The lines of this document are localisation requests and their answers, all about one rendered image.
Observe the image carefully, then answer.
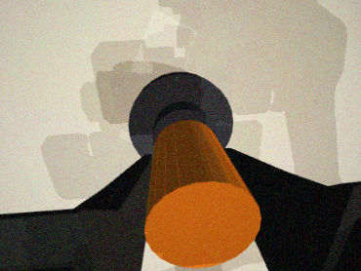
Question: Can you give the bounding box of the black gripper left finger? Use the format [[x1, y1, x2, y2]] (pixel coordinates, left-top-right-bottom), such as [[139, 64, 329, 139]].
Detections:
[[0, 154, 152, 271]]

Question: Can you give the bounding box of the orange cylinder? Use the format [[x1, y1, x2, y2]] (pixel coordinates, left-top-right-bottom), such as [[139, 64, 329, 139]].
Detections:
[[144, 120, 261, 268]]

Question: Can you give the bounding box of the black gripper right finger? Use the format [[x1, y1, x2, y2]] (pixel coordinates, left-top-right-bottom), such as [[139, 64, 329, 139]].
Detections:
[[224, 148, 361, 271]]

